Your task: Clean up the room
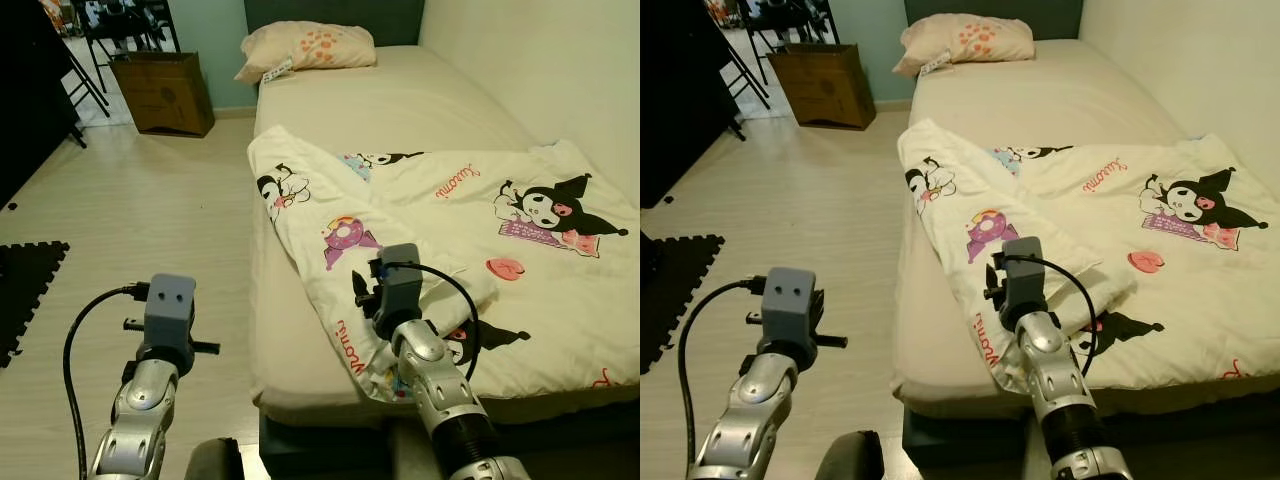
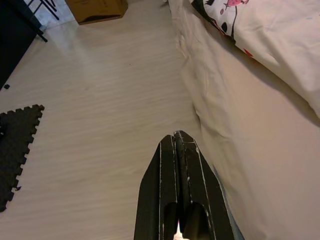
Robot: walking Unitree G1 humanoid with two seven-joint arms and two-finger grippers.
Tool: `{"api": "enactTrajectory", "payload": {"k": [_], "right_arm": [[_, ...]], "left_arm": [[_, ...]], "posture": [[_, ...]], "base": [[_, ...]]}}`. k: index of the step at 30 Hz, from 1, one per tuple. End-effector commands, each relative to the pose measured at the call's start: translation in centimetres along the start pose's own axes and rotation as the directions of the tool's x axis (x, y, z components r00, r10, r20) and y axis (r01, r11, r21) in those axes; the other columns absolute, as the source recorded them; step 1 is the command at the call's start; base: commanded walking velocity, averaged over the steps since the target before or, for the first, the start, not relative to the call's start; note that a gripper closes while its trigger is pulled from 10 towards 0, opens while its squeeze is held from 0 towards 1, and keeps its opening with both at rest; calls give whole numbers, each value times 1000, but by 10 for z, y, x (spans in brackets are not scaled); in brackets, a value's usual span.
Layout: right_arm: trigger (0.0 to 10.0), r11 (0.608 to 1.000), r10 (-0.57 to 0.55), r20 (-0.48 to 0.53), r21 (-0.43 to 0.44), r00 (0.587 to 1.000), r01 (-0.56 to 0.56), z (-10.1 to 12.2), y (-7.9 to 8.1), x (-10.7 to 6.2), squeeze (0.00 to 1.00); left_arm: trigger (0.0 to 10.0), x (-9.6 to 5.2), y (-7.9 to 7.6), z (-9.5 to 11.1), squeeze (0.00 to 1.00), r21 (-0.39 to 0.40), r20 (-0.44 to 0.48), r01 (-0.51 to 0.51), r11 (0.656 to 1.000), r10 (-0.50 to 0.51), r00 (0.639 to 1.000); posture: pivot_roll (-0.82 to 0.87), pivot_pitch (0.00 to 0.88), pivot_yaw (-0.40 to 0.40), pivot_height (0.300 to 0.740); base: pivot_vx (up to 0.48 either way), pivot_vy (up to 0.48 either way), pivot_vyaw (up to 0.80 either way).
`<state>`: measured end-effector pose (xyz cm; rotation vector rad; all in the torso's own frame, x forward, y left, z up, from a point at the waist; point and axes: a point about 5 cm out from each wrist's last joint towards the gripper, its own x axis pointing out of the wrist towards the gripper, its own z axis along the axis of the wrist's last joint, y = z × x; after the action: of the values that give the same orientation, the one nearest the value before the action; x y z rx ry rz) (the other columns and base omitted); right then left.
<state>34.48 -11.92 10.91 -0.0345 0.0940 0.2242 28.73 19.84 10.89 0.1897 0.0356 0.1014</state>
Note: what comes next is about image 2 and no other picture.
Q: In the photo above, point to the brown cardboard box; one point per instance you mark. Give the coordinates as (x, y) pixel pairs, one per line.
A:
(100, 10)

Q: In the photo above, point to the black foam puzzle mat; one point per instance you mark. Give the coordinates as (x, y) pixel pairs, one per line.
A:
(15, 150)

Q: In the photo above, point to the black metal-legged table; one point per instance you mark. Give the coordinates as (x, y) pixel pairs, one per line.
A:
(12, 37)

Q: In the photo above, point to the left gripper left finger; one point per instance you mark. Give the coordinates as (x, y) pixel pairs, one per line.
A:
(157, 187)

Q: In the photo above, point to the beige sheeted mattress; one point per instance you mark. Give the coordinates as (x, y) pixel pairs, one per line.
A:
(237, 112)

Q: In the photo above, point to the cream cartoon print blanket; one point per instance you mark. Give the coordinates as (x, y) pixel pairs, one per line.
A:
(275, 37)

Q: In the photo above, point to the small black foam piece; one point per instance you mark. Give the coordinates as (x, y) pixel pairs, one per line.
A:
(6, 86)

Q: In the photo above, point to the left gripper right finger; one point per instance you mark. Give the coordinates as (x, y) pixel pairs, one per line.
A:
(197, 187)

